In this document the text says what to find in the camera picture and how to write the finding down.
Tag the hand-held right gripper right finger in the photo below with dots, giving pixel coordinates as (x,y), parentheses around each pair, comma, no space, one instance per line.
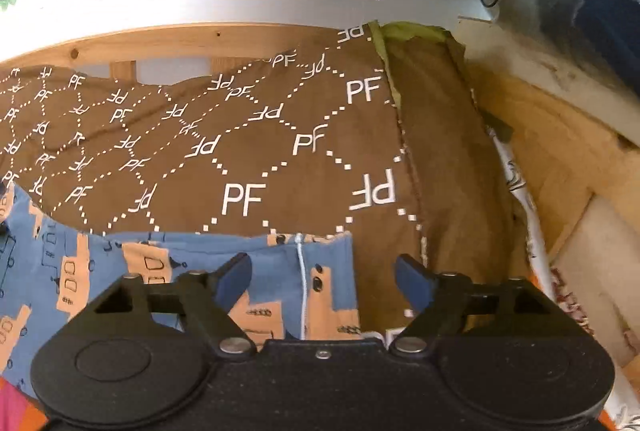
(413,284)

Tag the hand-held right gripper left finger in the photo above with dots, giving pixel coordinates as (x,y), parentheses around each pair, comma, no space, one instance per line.
(234,282)

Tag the blue pants with orange print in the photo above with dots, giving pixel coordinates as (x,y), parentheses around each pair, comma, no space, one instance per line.
(100,271)

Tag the white printed cloth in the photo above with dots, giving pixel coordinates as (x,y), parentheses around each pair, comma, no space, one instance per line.
(530,221)

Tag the brown printed blanket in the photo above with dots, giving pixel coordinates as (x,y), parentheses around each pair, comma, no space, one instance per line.
(280,146)

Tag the yellow-green sheet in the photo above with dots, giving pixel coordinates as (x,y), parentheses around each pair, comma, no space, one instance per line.
(400,36)

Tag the white shelf board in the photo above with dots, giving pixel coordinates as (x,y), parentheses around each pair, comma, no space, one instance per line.
(200,3)

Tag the wooden bed frame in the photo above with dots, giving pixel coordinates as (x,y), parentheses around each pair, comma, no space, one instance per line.
(555,146)

